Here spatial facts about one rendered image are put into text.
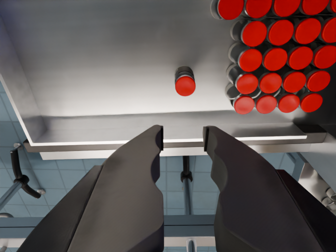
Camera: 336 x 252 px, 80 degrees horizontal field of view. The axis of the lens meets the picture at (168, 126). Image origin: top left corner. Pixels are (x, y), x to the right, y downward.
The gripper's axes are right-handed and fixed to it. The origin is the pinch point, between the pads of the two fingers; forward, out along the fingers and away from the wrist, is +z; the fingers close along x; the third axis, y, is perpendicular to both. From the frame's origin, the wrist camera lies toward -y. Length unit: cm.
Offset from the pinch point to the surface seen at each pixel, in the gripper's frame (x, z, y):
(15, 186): -104, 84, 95
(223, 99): 5.7, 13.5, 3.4
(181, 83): 0.1, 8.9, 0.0
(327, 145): 18.9, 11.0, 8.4
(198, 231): 13, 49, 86
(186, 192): 8, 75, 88
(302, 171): 19.4, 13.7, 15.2
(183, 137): 0.7, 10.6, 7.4
